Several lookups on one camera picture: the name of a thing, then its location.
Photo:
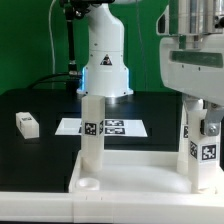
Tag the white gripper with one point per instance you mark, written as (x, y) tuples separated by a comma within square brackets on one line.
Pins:
[(199, 73)]

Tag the white desk top tray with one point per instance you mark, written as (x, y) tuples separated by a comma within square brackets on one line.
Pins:
[(137, 176)]

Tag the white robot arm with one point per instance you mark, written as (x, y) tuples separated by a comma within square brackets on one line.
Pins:
[(187, 20)]

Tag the fiducial marker sheet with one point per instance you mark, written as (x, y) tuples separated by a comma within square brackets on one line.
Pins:
[(113, 127)]

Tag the white front fence bar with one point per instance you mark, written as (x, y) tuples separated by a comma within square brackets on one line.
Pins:
[(114, 208)]

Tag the black camera stand pole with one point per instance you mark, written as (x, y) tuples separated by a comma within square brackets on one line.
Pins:
[(73, 9)]

